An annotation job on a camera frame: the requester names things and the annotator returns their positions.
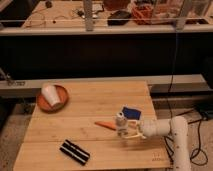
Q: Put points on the orange toy carrot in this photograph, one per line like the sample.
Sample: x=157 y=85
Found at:
x=108 y=125

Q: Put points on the clear plastic bottle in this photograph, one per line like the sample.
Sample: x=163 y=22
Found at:
x=121 y=124

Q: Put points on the blue cloth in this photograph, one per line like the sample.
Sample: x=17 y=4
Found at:
x=131 y=113

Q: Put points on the orange crate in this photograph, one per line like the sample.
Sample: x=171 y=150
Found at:
x=142 y=14

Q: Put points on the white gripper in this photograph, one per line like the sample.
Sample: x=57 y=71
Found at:
x=148 y=128

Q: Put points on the black white striped block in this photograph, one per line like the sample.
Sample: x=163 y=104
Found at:
x=75 y=152

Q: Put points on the orange plate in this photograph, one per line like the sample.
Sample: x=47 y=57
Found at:
x=44 y=105

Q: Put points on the grey metal post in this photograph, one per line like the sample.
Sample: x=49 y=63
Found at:
x=87 y=4

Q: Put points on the white foam cup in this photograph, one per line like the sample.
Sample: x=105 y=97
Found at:
x=50 y=94

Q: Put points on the black object on bench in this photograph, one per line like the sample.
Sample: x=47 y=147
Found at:
x=118 y=18

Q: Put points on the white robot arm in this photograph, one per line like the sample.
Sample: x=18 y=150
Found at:
x=177 y=127

